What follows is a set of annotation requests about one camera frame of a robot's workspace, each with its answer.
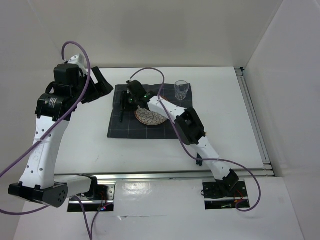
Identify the gold knife green handle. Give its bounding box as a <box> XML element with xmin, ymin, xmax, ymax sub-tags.
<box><xmin>196</xmin><ymin>154</ymin><xmax>203</xmax><ymax>167</ymax></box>

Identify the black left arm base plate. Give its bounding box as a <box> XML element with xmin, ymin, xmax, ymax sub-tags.
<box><xmin>77</xmin><ymin>182</ymin><xmax>116</xmax><ymax>213</ymax></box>

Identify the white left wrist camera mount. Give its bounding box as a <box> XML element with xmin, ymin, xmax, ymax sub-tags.
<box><xmin>66</xmin><ymin>53</ymin><xmax>86</xmax><ymax>69</ymax></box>

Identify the gold fork green handle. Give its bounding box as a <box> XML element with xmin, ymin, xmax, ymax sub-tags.
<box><xmin>119</xmin><ymin>91</ymin><xmax>126</xmax><ymax>123</ymax></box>

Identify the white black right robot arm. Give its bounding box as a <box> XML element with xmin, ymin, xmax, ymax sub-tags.
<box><xmin>125</xmin><ymin>80</ymin><xmax>239</xmax><ymax>197</ymax></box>

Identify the floral patterned plate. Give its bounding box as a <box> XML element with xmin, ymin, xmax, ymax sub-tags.
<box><xmin>134</xmin><ymin>107</ymin><xmax>168</xmax><ymax>126</ymax></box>

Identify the dark grey checked cloth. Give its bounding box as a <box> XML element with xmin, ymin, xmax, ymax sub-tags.
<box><xmin>107</xmin><ymin>83</ymin><xmax>193</xmax><ymax>140</ymax></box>

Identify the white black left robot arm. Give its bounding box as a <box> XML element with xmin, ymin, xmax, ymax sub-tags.
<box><xmin>8</xmin><ymin>63</ymin><xmax>114</xmax><ymax>208</ymax></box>

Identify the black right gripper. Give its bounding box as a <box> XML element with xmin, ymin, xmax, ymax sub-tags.
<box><xmin>117</xmin><ymin>90</ymin><xmax>138</xmax><ymax>112</ymax></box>

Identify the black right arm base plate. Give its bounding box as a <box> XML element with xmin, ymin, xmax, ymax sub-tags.
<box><xmin>200</xmin><ymin>181</ymin><xmax>250</xmax><ymax>210</ymax></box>

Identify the clear drinking glass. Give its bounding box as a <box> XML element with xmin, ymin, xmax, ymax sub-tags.
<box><xmin>174</xmin><ymin>80</ymin><xmax>190</xmax><ymax>101</ymax></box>

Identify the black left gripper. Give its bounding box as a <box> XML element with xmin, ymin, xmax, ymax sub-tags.
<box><xmin>71</xmin><ymin>66</ymin><xmax>113</xmax><ymax>105</ymax></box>

